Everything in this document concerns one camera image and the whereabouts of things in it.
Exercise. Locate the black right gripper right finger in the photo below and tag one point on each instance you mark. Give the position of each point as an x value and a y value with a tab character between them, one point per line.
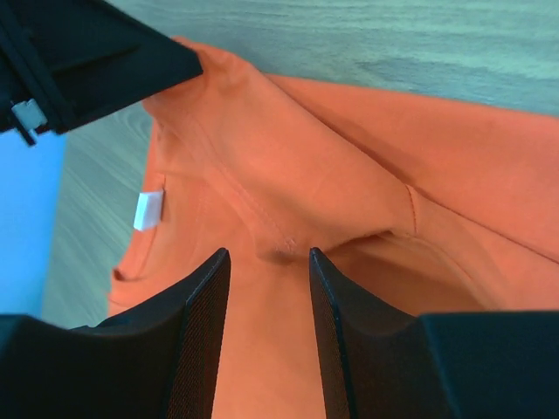
379	362

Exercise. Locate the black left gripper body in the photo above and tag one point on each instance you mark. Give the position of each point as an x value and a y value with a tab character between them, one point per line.
65	64

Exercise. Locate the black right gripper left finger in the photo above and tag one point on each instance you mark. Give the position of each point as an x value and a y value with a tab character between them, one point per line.
158	359

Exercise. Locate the orange t shirt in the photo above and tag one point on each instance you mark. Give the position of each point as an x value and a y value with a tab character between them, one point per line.
433	205

